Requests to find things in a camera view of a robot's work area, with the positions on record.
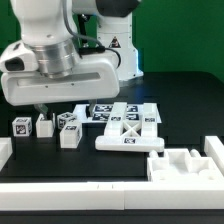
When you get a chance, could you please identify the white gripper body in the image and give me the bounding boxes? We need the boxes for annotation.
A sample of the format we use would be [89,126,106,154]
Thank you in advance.
[1,54,120,106]

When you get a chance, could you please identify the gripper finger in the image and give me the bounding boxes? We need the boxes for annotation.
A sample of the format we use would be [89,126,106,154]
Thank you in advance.
[34,104,49,120]
[87,99,97,117]

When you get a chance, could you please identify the white chair seat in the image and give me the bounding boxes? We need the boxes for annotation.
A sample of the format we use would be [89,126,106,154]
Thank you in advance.
[147,148,224,184]

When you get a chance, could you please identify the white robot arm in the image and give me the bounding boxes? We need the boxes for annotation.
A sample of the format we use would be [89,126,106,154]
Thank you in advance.
[0,0,141,116]

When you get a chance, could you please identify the white tag base sheet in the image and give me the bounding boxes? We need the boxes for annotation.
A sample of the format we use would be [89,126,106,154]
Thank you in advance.
[73,103,161,123]

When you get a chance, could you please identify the black cables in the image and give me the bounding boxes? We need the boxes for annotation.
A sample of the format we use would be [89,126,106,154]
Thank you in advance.
[61,0,122,68]

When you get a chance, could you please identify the white chair back frame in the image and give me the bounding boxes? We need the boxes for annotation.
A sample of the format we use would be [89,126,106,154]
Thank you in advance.
[95,102,165,152]

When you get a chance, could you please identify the white left wall block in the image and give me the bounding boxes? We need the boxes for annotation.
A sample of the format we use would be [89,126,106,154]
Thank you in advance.
[0,138,12,171]

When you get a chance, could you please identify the white wall block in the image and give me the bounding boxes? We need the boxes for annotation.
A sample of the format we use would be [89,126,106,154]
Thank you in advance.
[204,136,224,176]
[0,138,12,171]

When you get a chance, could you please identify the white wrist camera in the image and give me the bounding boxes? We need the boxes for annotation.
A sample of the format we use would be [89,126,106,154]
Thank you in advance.
[0,41,38,72]

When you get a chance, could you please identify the white right wall block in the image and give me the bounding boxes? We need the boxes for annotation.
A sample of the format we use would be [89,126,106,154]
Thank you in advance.
[204,136,224,176]

